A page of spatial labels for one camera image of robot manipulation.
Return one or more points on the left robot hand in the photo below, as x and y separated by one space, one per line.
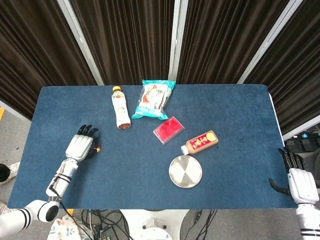
78 147

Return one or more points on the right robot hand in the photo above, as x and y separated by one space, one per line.
302 185

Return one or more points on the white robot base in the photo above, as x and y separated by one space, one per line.
155 225

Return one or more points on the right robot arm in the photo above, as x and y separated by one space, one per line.
308 221

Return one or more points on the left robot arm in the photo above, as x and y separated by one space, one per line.
40 211

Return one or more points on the white label tea bottle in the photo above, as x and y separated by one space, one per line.
120 108

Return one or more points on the orange plastic object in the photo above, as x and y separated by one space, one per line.
70 212

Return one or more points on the blue tablecloth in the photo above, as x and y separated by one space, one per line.
140 180

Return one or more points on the black and white shoe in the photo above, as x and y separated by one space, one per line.
7 175

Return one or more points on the floral patterned cloth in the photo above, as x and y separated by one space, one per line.
63 228

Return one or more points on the teal snack bag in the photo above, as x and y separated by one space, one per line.
152 100

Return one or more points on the red clear plastic case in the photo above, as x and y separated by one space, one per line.
168 129

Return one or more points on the dark brown curtain panel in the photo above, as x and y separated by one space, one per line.
295 75
220 40
37 62
125 40

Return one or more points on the round stainless steel plate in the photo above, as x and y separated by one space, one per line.
185 171

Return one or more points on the brown sauce bottle red label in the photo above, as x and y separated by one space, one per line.
201 142

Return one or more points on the white partition base rail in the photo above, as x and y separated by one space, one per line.
300 130
15 111

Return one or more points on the white table frame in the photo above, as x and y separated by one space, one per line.
276 115

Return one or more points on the white partition post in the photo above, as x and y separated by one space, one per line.
265 47
177 37
80 42

